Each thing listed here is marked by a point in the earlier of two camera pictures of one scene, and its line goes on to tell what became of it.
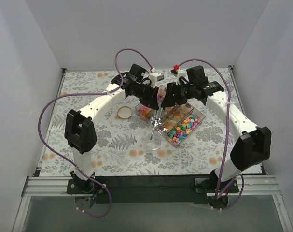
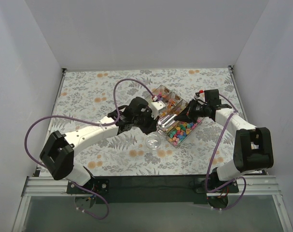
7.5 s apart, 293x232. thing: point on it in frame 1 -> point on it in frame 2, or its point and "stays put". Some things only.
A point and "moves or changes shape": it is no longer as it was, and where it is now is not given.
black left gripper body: x=149 y=94 -> x=148 y=123
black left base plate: x=77 y=185 stays put
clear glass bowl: x=152 y=145 stays put
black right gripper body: x=172 y=93 -> x=191 y=112
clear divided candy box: x=174 y=123 stays put
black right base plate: x=210 y=185 stays put
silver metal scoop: x=157 y=119 moves or changes shape
